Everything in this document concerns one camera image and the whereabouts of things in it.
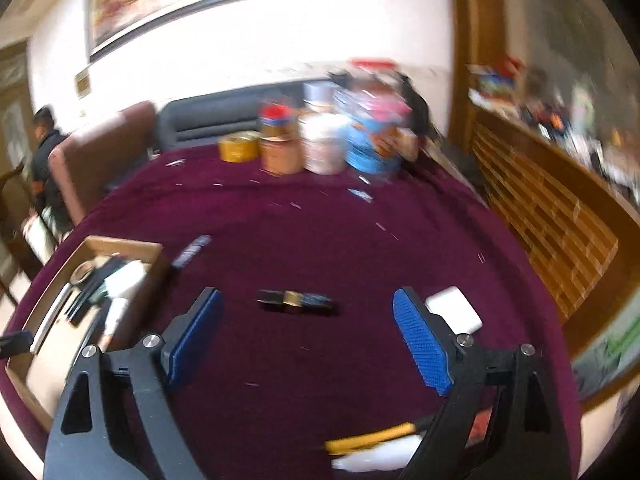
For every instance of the red lid clear jar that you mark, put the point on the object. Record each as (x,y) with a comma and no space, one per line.
(374,75)

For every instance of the brown armchair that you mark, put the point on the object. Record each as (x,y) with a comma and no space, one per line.
(93,158)

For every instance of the blue cartoon label jar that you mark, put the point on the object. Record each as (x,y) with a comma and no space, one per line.
(372,133)

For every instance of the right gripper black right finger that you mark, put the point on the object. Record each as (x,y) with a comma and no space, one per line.
(500,418)

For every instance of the person in black jacket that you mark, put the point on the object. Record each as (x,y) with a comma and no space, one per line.
(45,190)

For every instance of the yellow tape roll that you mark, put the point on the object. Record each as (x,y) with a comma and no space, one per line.
(239,147)

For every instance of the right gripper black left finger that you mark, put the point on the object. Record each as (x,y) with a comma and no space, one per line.
(114,420)

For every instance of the black gold lipstick tube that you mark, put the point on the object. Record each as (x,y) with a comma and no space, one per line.
(288,301)

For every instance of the yellow handle tool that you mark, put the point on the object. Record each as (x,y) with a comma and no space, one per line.
(348,445)

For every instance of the white power adapter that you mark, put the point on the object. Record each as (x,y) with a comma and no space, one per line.
(455,309)

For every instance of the white label jar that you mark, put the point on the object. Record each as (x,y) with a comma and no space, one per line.
(324,142)

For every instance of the orange label jar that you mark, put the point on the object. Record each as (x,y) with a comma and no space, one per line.
(280,145)

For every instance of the wooden counter cabinet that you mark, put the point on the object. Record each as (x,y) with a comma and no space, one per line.
(581,237)

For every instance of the black leather sofa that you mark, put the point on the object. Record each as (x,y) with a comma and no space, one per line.
(203,120)

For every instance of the cardboard tray box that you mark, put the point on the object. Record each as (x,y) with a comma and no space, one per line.
(65,319)

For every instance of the white box in tray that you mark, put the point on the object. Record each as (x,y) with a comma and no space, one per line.
(128,277)

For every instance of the blue black pen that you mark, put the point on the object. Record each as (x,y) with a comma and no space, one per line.
(188,253)

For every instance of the maroon velvet tablecloth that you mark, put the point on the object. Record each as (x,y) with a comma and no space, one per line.
(272,387)

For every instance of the grey tape roll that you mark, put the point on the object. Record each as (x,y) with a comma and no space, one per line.
(82,273)

